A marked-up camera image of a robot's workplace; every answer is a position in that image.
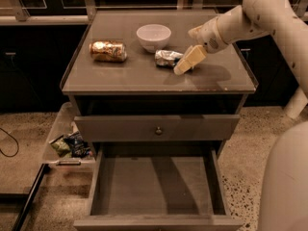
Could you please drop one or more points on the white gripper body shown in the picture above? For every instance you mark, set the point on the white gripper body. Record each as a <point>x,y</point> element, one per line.
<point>209,36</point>

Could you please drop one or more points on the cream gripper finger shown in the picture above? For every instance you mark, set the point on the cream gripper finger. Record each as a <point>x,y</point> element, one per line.
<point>196,32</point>
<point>193,56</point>

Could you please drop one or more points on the silver blue redbull can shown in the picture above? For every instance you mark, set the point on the silver blue redbull can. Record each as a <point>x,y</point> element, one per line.
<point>167,58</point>

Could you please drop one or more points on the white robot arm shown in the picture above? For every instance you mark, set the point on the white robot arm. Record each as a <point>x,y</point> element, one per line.
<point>284,197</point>

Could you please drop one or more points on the gold orange soda can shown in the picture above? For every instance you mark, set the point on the gold orange soda can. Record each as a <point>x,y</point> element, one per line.
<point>111,51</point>

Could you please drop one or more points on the grey upper drawer with knob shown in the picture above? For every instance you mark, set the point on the grey upper drawer with knob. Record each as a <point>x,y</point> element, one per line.
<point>156,127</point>

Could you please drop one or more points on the grey open middle drawer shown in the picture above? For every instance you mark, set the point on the grey open middle drawer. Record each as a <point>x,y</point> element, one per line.
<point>157,190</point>

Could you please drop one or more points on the white ceramic bowl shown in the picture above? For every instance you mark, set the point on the white ceramic bowl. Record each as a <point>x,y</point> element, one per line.
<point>153,37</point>

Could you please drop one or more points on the grey wooden nightstand cabinet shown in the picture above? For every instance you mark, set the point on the grey wooden nightstand cabinet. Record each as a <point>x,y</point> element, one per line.
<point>137,87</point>

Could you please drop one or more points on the dark blue snack bag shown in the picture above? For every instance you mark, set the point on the dark blue snack bag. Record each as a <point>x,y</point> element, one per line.
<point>78,147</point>

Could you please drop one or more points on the clear plastic storage bin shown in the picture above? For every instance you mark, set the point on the clear plastic storage bin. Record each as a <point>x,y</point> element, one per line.
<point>63,125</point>

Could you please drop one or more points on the green snack bag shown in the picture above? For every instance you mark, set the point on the green snack bag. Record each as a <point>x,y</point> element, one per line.
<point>60,146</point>

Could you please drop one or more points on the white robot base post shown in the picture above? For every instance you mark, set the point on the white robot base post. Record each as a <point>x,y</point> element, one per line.
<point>296,104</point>

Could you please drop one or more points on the black metal floor frame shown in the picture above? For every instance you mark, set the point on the black metal floor frame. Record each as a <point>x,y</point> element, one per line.
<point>21,203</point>

